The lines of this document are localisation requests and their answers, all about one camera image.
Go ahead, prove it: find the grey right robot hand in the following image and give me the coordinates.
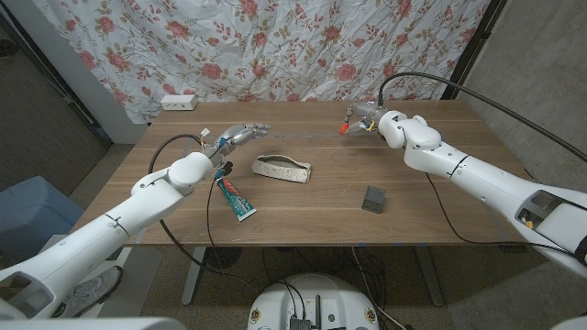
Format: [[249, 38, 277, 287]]
[[341, 101, 384, 137]]

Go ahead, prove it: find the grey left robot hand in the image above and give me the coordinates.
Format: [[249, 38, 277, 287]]
[[201, 122, 271, 160]]

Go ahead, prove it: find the cream patterned pen bag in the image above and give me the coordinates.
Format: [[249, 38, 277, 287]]
[[250, 154, 313, 184]]

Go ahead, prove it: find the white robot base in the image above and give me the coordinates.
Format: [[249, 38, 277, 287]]
[[247, 273, 381, 330]]

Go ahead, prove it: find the green red toothpaste tube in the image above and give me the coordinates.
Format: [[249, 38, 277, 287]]
[[215, 177, 258, 223]]

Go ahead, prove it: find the gray block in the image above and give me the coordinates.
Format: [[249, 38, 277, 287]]
[[360, 184, 387, 215]]

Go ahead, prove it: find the white power strip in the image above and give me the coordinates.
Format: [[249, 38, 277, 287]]
[[160, 93, 199, 112]]

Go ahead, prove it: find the floral rose backdrop cloth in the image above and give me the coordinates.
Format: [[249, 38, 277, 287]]
[[31, 0, 492, 125]]

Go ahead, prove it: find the black backdrop stand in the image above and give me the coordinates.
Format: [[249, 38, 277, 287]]
[[440, 0, 508, 101]]

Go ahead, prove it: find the black round fan base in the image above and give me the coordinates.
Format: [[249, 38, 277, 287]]
[[205, 247, 243, 270]]

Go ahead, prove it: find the white table leg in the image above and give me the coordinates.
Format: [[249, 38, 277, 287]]
[[181, 246, 207, 307], [415, 245, 446, 307]]

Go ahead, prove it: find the white board blue print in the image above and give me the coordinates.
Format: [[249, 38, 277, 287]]
[[98, 247, 162, 317]]

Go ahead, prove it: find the grey sneaker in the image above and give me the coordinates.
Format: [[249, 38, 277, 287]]
[[50, 265, 124, 320]]

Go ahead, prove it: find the blue plastic bin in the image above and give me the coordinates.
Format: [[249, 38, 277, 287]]
[[0, 176, 86, 267]]

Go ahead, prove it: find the white robot torso edge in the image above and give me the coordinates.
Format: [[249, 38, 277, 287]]
[[0, 315, 187, 330]]

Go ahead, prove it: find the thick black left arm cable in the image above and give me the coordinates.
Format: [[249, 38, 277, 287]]
[[147, 133, 258, 294]]

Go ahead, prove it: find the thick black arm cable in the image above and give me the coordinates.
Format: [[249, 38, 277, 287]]
[[147, 133, 258, 294], [376, 71, 587, 164]]

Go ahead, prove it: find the thin black left arm wire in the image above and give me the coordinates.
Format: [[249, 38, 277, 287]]
[[205, 181, 217, 251]]

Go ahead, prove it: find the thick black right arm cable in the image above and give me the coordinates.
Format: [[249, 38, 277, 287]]
[[376, 71, 587, 164]]

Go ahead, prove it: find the white floor cable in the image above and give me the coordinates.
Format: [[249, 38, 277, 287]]
[[350, 247, 407, 330]]

